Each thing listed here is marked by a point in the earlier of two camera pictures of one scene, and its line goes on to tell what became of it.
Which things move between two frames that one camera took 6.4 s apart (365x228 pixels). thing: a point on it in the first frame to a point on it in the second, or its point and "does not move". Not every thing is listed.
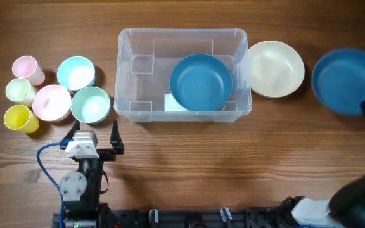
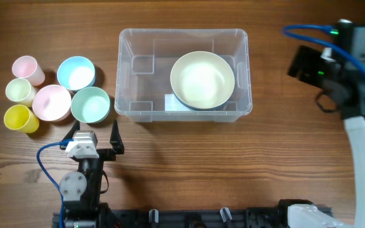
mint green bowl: x=90 y=105 does not move
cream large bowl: x=276 y=69 to x=202 y=80
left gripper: x=109 y=154 does not move
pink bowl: x=51 y=102 does not move
